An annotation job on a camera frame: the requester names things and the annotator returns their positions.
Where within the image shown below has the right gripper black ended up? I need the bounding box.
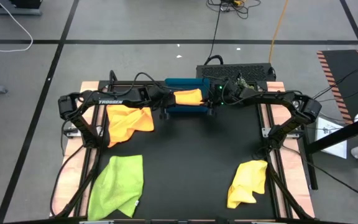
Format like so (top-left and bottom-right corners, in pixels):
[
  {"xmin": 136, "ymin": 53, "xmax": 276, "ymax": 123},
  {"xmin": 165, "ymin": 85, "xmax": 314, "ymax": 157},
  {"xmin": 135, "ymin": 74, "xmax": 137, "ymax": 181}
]
[{"xmin": 202, "ymin": 79, "xmax": 247, "ymax": 116}]

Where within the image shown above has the lime green microfiber towel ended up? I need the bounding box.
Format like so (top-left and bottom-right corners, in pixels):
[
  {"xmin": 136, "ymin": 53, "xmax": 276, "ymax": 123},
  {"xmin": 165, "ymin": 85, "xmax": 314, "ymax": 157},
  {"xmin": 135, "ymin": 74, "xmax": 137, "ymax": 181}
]
[{"xmin": 87, "ymin": 154, "xmax": 145, "ymax": 222}]

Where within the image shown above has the blue plastic bin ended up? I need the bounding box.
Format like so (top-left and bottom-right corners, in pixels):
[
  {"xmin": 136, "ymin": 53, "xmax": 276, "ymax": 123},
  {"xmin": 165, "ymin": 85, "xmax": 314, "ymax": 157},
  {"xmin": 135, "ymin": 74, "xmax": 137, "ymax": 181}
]
[{"xmin": 164, "ymin": 77, "xmax": 211, "ymax": 114}]

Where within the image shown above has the orange power cable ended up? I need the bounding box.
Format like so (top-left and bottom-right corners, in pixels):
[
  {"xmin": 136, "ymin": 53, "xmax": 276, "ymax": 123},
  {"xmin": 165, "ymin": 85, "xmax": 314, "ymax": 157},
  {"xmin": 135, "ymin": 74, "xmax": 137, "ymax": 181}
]
[{"xmin": 268, "ymin": 0, "xmax": 290, "ymax": 64}]

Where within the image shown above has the silver mounting bracket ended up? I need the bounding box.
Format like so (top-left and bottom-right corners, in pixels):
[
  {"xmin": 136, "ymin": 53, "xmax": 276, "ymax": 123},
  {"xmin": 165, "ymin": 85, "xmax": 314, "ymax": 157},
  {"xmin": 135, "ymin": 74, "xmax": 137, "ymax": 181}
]
[
  {"xmin": 261, "ymin": 126, "xmax": 301, "ymax": 139},
  {"xmin": 63, "ymin": 126, "xmax": 82, "ymax": 138}
]

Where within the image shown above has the yellow microfiber towel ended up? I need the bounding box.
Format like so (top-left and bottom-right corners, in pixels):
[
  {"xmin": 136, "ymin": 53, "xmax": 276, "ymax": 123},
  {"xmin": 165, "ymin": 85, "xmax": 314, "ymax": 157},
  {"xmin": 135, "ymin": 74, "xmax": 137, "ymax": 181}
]
[{"xmin": 226, "ymin": 159, "xmax": 269, "ymax": 210}]

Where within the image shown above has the black floor cable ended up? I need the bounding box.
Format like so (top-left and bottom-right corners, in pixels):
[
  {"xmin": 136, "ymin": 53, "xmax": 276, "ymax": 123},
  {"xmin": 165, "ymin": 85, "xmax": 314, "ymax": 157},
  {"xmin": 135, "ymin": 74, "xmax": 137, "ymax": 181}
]
[{"xmin": 203, "ymin": 9, "xmax": 225, "ymax": 66}]

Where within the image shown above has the white paper sheet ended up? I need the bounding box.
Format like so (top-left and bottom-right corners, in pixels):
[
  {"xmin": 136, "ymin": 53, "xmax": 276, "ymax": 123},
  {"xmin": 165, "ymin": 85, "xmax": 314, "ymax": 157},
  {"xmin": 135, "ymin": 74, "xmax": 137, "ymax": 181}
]
[{"xmin": 314, "ymin": 116, "xmax": 348, "ymax": 159}]

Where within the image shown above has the black mat with orange stripes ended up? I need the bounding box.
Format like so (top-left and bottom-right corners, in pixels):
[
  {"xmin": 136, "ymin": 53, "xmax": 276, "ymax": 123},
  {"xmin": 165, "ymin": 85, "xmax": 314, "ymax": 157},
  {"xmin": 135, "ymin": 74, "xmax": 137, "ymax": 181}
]
[{"xmin": 316, "ymin": 49, "xmax": 358, "ymax": 125}]

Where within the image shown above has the plywood base board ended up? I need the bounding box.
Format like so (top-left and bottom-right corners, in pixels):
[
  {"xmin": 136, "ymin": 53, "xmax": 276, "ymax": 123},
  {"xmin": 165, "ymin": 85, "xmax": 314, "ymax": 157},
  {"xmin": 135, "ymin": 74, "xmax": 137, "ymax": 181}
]
[
  {"xmin": 259, "ymin": 81, "xmax": 316, "ymax": 218},
  {"xmin": 53, "ymin": 81, "xmax": 105, "ymax": 218}
]

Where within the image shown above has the orange microfiber towel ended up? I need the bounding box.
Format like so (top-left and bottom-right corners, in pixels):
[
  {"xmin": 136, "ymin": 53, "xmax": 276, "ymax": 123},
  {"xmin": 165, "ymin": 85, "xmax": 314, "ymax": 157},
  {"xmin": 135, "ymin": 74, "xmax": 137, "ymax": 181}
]
[
  {"xmin": 106, "ymin": 104, "xmax": 155, "ymax": 149},
  {"xmin": 173, "ymin": 88, "xmax": 205, "ymax": 106}
]

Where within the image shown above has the blue microfiber towel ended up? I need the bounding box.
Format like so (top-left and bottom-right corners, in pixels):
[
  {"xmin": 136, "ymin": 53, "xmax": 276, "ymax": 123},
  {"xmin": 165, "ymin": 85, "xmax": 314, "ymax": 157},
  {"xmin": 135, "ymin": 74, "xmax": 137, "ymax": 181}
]
[{"xmin": 167, "ymin": 105, "xmax": 209, "ymax": 113}]

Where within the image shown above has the grey table foot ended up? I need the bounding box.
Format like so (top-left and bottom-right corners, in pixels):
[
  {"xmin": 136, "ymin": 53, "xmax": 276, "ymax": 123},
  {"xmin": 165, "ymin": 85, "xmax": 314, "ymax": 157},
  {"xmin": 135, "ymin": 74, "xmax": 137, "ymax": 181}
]
[{"xmin": 0, "ymin": 0, "xmax": 43, "ymax": 17}]

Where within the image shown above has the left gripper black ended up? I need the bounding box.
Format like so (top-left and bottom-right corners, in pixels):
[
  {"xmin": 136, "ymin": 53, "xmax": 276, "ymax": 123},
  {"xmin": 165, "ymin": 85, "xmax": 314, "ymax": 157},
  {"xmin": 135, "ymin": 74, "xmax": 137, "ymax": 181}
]
[{"xmin": 140, "ymin": 85, "xmax": 177, "ymax": 121}]

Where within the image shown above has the white floor cable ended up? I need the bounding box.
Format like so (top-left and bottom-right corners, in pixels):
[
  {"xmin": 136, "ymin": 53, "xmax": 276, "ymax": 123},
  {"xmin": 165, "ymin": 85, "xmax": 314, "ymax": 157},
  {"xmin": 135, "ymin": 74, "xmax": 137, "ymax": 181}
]
[{"xmin": 0, "ymin": 0, "xmax": 34, "ymax": 53}]

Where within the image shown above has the black metal beam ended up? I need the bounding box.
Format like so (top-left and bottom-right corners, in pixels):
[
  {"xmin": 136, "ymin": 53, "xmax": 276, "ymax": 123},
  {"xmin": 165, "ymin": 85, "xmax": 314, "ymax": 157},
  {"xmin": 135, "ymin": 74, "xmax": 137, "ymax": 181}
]
[{"xmin": 305, "ymin": 110, "xmax": 358, "ymax": 156}]

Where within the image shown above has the black cable tangle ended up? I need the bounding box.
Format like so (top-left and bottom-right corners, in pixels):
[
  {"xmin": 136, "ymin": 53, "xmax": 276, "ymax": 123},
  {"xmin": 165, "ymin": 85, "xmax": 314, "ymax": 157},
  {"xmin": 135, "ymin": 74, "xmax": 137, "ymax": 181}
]
[{"xmin": 206, "ymin": 0, "xmax": 262, "ymax": 20}]

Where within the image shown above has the black computer case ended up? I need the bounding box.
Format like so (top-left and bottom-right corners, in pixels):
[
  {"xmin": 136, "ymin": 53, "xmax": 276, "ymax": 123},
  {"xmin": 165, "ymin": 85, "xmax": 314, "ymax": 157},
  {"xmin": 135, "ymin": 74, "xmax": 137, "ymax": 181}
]
[{"xmin": 196, "ymin": 63, "xmax": 277, "ymax": 83}]

